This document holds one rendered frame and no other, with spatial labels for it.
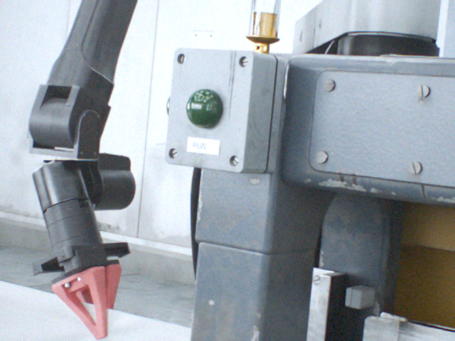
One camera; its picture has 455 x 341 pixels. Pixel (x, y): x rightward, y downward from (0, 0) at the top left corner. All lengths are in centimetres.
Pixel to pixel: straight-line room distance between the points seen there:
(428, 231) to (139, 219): 677
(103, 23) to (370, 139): 49
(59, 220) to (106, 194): 8
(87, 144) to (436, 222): 40
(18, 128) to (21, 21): 96
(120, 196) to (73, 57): 18
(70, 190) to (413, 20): 45
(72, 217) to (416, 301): 39
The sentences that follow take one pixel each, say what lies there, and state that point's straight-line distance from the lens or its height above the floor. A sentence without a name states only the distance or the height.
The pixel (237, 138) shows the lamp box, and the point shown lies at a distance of 69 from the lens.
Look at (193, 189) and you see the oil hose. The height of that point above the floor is 122.
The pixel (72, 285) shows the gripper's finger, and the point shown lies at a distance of 107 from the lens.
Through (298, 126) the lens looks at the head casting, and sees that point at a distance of 72.
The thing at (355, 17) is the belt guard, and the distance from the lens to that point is 84.
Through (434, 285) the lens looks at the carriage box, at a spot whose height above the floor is 113.
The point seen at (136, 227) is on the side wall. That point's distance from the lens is 767.
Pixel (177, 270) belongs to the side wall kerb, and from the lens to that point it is 737.
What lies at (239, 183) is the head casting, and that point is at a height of 123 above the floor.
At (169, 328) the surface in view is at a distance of 101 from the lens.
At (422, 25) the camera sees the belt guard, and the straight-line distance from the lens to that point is 83.
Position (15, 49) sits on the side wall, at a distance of 876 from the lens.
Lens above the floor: 128
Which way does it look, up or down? 3 degrees down
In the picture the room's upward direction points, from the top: 5 degrees clockwise
